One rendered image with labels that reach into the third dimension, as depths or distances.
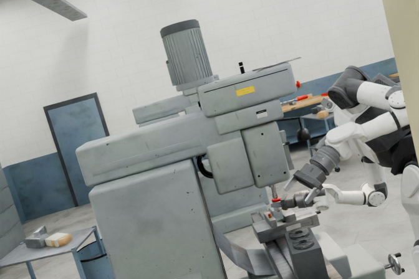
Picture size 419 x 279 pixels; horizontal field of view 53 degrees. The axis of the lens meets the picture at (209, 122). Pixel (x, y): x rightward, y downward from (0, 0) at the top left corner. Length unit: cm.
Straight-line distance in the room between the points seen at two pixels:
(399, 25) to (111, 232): 178
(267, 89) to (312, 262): 81
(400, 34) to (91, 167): 182
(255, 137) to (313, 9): 720
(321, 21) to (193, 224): 752
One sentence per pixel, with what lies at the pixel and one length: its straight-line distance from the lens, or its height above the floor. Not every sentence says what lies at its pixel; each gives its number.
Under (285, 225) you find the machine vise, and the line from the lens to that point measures 242.
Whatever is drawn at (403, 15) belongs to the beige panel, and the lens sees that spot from 44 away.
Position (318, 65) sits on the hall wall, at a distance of 910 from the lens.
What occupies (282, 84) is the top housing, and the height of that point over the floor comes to 179.
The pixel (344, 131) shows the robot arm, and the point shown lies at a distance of 160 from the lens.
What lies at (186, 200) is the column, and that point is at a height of 140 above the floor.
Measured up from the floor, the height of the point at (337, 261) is 87.
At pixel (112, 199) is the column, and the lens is 202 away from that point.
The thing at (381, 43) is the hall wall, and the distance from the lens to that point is 961.
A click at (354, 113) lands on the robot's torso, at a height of 162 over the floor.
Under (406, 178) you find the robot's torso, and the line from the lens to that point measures 178.
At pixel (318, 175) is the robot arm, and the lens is 155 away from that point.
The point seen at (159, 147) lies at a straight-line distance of 207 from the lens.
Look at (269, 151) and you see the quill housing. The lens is 212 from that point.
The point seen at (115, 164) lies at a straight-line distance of 210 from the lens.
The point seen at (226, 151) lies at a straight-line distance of 207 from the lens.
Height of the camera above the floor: 195
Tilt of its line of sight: 7 degrees down
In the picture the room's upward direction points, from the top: 16 degrees counter-clockwise
